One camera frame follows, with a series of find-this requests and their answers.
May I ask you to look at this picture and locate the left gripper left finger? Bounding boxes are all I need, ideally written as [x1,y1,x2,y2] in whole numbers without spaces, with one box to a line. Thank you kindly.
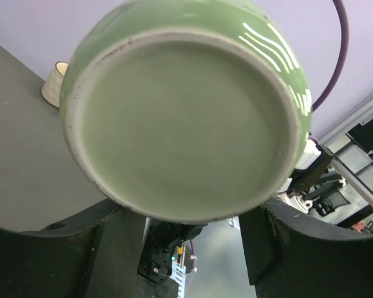
[0,199,145,297]

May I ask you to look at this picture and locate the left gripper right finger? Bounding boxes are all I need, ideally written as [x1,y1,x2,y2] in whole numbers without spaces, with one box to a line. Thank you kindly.
[239,197,373,297]

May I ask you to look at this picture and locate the light green mug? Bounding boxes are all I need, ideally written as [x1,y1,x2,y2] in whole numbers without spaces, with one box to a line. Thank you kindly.
[60,1,312,224]

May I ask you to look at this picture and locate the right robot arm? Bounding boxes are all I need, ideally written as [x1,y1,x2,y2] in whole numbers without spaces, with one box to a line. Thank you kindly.
[275,135,334,214]

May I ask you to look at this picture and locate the slotted cable duct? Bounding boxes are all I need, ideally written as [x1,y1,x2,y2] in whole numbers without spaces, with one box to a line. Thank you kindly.
[170,256,187,298]

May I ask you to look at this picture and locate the cream mug black handle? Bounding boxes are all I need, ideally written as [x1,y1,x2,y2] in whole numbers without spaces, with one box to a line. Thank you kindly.
[41,61,68,108]

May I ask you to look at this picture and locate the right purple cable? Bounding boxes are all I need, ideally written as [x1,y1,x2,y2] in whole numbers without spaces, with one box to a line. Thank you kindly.
[309,0,351,111]

